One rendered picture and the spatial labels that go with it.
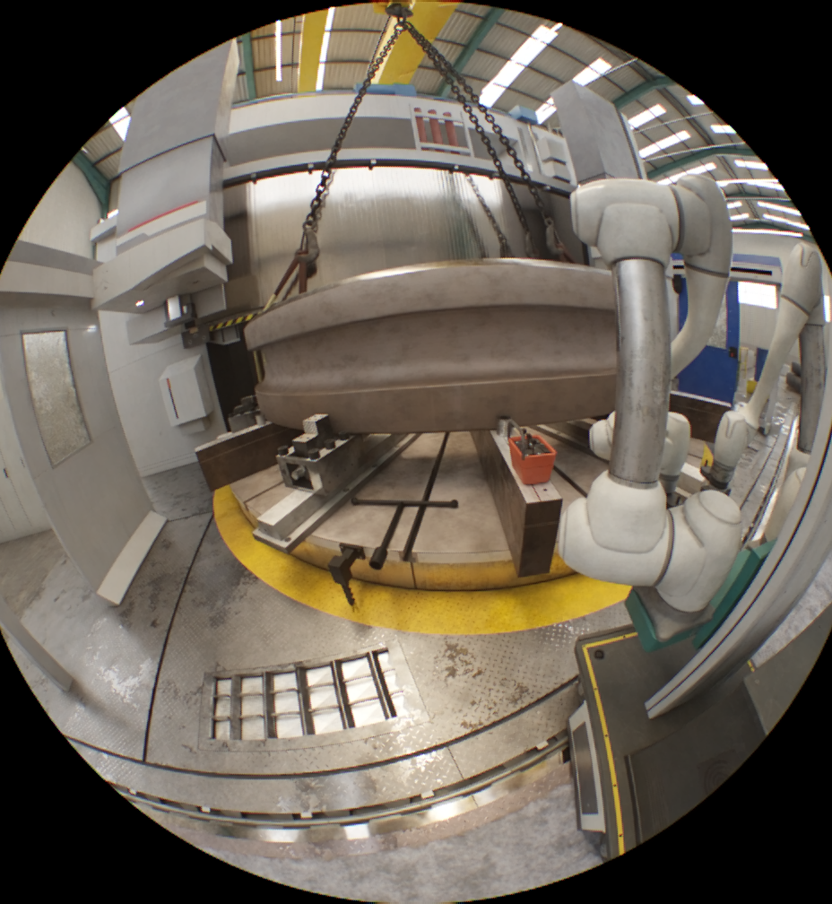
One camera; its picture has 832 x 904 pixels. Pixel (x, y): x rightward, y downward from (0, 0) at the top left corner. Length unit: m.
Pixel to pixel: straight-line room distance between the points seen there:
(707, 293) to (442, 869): 1.63
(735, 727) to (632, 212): 0.84
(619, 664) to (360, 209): 5.15
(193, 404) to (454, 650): 4.08
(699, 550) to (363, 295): 1.68
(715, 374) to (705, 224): 5.59
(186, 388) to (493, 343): 3.83
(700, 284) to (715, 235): 0.10
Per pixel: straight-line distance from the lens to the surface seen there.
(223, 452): 2.69
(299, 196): 4.93
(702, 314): 0.69
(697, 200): 0.63
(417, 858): 1.30
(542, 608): 1.60
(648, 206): 0.59
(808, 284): 1.01
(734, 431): 1.05
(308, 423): 1.82
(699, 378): 6.28
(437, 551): 1.42
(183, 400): 4.50
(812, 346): 1.16
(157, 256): 2.99
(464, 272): 1.59
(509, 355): 1.76
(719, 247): 0.65
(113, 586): 2.83
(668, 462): 0.86
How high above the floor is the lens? 1.27
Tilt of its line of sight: 23 degrees down
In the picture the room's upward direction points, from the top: 7 degrees counter-clockwise
